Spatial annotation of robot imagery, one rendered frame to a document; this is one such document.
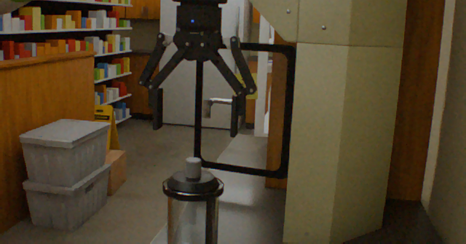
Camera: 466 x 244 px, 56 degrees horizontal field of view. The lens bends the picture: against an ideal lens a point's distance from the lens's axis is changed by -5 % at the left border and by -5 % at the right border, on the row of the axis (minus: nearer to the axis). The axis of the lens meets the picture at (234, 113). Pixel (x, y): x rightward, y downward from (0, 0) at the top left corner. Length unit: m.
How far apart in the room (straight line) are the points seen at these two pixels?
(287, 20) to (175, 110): 5.35
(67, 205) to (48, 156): 0.35
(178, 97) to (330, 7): 5.34
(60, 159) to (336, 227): 2.32
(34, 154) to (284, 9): 2.50
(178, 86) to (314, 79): 5.28
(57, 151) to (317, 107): 2.34
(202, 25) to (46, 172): 2.61
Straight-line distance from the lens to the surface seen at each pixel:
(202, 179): 0.79
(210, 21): 0.73
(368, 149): 1.11
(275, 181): 1.45
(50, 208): 3.32
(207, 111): 1.39
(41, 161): 3.23
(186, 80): 6.18
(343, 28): 0.99
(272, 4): 1.00
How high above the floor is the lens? 1.45
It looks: 11 degrees down
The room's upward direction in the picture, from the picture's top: 3 degrees clockwise
